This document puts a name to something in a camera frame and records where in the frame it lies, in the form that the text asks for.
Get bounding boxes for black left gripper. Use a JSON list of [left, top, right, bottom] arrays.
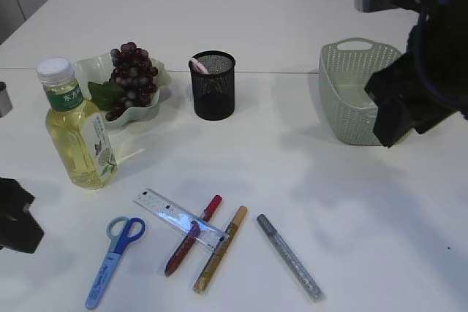
[[1, 178, 44, 254]]

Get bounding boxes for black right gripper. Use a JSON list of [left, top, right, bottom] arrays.
[[364, 0, 467, 148]]

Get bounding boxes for yellow tea bottle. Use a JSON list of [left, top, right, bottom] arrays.
[[36, 57, 117, 190]]

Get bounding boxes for purple grape bunch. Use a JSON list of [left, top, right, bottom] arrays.
[[88, 42, 159, 122]]

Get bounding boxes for pink purple capped scissors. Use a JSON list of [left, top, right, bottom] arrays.
[[189, 57, 209, 75]]

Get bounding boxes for clear plastic sheet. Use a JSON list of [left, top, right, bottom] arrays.
[[361, 99, 377, 109]]

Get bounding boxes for green woven plastic basket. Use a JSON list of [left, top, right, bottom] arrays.
[[319, 38, 401, 146]]

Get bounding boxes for red glitter pen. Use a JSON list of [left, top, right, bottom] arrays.
[[165, 195, 222, 277]]

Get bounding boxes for pale green wavy plate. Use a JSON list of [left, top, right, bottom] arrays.
[[72, 53, 171, 129]]

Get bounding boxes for gold glitter pen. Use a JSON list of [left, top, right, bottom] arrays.
[[193, 206, 248, 294]]

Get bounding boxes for clear plastic ruler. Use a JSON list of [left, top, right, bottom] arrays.
[[134, 189, 230, 252]]

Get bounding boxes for black mesh pen holder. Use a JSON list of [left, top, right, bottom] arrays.
[[188, 50, 235, 121]]

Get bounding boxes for silver glitter pen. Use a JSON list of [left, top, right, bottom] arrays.
[[257, 214, 325, 303]]

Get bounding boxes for blue capped scissors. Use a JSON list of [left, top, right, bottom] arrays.
[[85, 216, 146, 311]]

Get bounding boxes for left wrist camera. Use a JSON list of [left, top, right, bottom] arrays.
[[0, 81, 12, 118]]

